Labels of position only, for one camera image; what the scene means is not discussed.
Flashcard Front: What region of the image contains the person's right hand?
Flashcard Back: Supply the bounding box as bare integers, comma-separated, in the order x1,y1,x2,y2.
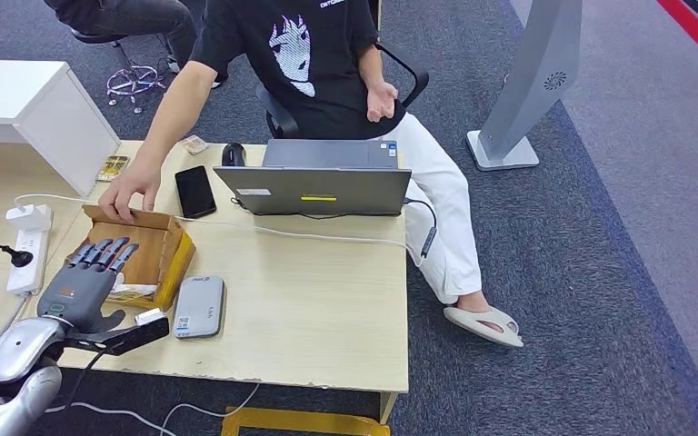
96,165,163,225

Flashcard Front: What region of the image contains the person's left hand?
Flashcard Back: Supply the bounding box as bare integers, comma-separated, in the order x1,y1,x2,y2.
365,81,399,124

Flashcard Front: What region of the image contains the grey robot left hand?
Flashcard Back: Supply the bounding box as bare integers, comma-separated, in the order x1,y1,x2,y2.
36,236,141,336

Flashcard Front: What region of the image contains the brown cardboard box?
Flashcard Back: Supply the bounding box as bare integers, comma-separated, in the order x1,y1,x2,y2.
63,204,196,312

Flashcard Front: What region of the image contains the gold patterned ID card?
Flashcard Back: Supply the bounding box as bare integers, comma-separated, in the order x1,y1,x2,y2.
181,134,209,156

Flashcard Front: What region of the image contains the grey card reader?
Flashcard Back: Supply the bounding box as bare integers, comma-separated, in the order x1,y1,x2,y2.
172,274,226,341

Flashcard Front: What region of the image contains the gold key card stack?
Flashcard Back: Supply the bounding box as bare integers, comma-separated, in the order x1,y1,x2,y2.
95,154,130,183

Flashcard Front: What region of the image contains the person on stool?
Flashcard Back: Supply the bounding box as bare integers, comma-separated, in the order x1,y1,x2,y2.
42,0,205,74

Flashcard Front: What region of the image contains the white power strip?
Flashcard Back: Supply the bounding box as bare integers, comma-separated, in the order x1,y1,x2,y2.
5,230,50,296

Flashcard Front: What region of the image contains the white paper wrapping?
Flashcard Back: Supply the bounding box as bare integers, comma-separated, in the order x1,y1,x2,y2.
105,272,159,305

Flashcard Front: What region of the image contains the black smartphone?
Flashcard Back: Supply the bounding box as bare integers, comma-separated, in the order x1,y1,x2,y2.
174,165,218,220

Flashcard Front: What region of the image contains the white charger adapter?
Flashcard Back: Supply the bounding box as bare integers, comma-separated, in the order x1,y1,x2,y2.
5,204,54,233

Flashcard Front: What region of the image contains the black office chair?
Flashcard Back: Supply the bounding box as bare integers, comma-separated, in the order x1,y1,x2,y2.
255,42,430,141

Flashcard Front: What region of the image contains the grey laptop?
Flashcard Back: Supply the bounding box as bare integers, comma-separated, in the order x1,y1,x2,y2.
213,138,413,217

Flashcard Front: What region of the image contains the black computer mouse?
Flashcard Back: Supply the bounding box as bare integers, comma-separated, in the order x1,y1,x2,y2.
221,142,248,167

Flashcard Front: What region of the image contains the black stool with chrome base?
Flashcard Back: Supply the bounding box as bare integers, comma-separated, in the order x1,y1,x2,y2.
70,30,170,114

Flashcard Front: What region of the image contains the grey kiosk stand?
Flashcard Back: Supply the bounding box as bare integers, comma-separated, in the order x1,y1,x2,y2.
466,0,583,173

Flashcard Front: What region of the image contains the white cabinet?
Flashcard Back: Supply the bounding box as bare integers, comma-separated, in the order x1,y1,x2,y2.
0,58,122,197

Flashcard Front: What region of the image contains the beige slipper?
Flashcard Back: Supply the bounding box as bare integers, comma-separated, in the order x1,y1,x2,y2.
443,304,524,349

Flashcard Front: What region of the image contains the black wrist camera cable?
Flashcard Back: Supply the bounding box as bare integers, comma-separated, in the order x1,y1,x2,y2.
63,351,107,418

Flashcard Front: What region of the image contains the white power strip cable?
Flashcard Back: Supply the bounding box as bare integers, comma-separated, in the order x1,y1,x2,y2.
0,294,178,436

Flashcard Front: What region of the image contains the black cable with adapter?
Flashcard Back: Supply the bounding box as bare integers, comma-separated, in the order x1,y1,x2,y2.
404,197,439,260

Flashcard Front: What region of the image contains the white charger cable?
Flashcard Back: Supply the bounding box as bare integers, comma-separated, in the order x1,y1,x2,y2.
13,193,427,269

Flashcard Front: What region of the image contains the white looped cable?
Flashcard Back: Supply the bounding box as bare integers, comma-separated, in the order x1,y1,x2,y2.
161,382,261,436

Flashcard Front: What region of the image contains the yellow floor frame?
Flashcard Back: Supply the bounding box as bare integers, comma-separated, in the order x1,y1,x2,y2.
220,406,393,436

